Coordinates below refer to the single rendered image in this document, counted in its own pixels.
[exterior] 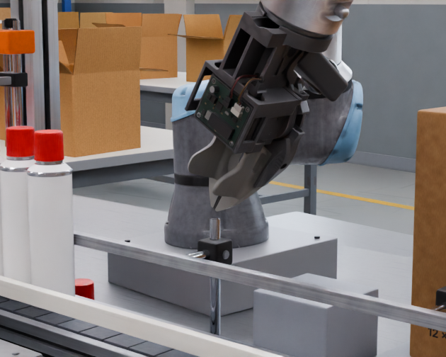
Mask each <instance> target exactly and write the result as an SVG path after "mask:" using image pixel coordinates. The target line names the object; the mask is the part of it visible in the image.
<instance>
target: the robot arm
mask: <svg viewBox="0 0 446 357"><path fill-rule="evenodd" d="M352 2H353V0H260V1H259V4H258V6H257V8H256V11H244V13H243V16H242V17H241V20H240V22H239V24H238V26H237V29H236V31H235V33H234V36H233V38H232V40H231V42H230V44H229V47H228V49H227V52H226V54H225V56H224V59H217V60H205V63H204V65H203V67H202V69H201V72H200V74H199V77H198V79H197V81H196V82H194V83H190V84H185V85H182V86H179V87H178V88H177V89H176V90H175V91H174V93H173V96H172V117H171V122H172V130H173V166H174V192H173V197H172V199H171V204H170V208H169V212H168V220H167V221H166V222H165V225H164V241H165V242H166V243H167V244H169V245H171V246H174V247H180V248H185V249H198V241H199V240H201V239H206V238H209V237H210V218H211V217H220V237H221V238H225V239H230V240H232V242H233V249H235V248H241V247H249V246H253V245H256V244H260V243H263V242H265V241H266V240H268V238H269V225H268V220H267V218H266V217H265V215H264V212H263V207H262V204H261V200H260V198H259V195H258V190H259V189H260V188H262V187H263V186H265V185H267V184H268V183H270V182H271V181H272V180H273V179H274V178H275V177H276V176H278V175H279V174H281V173H282V172H283V171H284V170H285V169H286V168H287V167H288V166H289V165H308V164H317V165H318V166H323V165H325V164H336V163H343V162H346V161H348V160H349V159H350V158H351V157H352V156H353V155H354V153H355V150H356V148H357V145H358V140H359V136H360V129H361V124H362V105H363V94H362V86H361V84H360V83H359V82H358V81H355V80H352V71H351V69H350V68H349V67H348V66H347V65H346V64H345V63H344V62H343V61H342V60H341V46H342V22H343V20H344V19H345V18H347V17H348V15H349V8H350V6H351V4H352ZM209 75H211V77H210V79H209V80H204V81H203V78H204V76H209Z"/></svg>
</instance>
